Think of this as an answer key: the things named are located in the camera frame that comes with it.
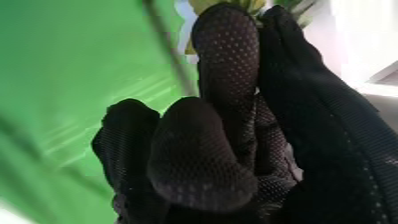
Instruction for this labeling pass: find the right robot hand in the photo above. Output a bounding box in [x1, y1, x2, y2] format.
[89, 2, 398, 224]

